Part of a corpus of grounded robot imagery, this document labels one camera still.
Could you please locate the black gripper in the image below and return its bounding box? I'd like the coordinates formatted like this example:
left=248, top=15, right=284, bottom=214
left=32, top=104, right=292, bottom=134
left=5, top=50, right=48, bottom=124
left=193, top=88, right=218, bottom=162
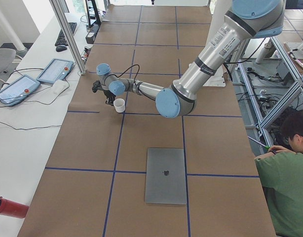
left=104, top=90, right=115, bottom=105

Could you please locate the white cup with handle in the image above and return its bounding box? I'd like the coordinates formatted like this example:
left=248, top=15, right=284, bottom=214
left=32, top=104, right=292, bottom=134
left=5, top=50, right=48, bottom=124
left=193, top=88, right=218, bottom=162
left=114, top=98, right=125, bottom=113

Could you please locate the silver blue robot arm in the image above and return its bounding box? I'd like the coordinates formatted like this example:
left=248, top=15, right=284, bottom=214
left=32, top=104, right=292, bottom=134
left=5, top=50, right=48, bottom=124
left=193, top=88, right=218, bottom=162
left=92, top=0, right=286, bottom=118

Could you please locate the grey closed laptop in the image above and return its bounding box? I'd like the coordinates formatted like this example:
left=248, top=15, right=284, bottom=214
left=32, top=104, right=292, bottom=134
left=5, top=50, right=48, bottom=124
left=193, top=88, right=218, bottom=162
left=145, top=148, right=187, bottom=205

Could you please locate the white cloth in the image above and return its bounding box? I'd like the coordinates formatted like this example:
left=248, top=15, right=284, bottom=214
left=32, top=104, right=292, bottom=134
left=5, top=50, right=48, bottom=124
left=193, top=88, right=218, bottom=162
left=51, top=80, right=69, bottom=95

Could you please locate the far blue teach pendant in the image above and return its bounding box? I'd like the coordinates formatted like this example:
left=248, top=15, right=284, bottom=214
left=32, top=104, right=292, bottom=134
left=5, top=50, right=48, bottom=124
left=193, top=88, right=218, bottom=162
left=37, top=58, right=74, bottom=84

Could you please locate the blue teach pendant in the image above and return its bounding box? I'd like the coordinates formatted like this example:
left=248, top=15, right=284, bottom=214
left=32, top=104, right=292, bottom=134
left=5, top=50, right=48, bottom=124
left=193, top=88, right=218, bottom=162
left=0, top=75, right=40, bottom=106
left=37, top=58, right=74, bottom=84

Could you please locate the black box device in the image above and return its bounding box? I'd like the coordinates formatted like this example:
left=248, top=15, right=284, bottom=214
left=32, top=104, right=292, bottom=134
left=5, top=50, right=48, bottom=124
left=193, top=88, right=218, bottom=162
left=85, top=24, right=100, bottom=44

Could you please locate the black computer mouse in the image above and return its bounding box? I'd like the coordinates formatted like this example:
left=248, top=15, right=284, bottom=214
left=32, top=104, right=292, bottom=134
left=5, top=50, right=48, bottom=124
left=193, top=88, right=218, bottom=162
left=55, top=45, right=67, bottom=52

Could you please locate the black keyboard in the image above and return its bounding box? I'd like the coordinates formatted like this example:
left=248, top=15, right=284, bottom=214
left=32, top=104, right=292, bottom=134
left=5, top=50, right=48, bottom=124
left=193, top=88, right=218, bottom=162
left=54, top=22, right=78, bottom=47

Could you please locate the near blue teach pendant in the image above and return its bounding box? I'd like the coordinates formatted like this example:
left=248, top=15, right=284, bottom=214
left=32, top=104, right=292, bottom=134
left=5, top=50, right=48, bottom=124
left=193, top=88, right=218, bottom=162
left=0, top=75, right=40, bottom=106

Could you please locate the grey office chair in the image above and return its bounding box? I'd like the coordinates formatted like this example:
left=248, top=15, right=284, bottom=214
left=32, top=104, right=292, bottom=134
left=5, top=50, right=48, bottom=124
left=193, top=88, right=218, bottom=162
left=0, top=48, right=16, bottom=74

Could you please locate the red cylinder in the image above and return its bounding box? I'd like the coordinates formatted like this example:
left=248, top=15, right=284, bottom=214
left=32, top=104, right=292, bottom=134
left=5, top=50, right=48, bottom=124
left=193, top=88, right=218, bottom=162
left=0, top=197, right=29, bottom=219

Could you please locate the person in green shirt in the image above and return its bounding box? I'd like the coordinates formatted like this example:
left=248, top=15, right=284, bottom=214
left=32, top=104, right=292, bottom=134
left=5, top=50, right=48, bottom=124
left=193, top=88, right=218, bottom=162
left=255, top=110, right=303, bottom=237

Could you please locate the black pendant cable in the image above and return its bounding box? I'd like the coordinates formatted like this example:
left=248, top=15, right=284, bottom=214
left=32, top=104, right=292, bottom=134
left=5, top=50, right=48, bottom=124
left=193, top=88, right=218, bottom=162
left=0, top=68, right=71, bottom=131

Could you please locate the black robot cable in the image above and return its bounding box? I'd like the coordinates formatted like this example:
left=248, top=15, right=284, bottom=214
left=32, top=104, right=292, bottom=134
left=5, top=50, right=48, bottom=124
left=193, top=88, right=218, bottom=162
left=110, top=64, right=140, bottom=86

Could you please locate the aluminium frame post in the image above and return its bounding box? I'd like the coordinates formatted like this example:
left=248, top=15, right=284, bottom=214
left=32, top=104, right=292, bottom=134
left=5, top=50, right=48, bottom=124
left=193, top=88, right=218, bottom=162
left=49, top=0, right=86, bottom=75

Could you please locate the aluminium frame rack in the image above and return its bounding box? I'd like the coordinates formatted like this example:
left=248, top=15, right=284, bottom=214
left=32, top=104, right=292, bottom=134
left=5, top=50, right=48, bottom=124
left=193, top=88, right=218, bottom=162
left=237, top=37, right=303, bottom=146

